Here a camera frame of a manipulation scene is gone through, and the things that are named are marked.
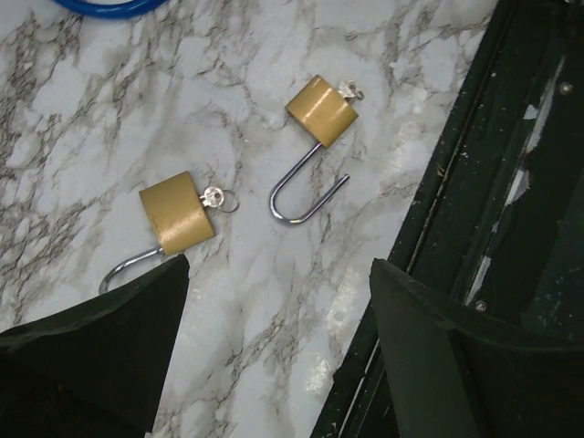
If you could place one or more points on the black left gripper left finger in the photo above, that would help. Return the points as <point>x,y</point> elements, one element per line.
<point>97,369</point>

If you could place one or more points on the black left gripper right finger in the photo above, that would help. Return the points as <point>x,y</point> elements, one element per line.
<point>456,372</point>

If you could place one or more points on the brass padlock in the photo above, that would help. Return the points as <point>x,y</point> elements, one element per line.
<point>177,218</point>
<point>322,113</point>

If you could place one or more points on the silver key with ring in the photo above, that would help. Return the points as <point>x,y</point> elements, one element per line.
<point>220,199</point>

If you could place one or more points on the spare silver keys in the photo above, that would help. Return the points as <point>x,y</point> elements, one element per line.
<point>349,90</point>

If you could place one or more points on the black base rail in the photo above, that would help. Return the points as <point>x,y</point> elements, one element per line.
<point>497,221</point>

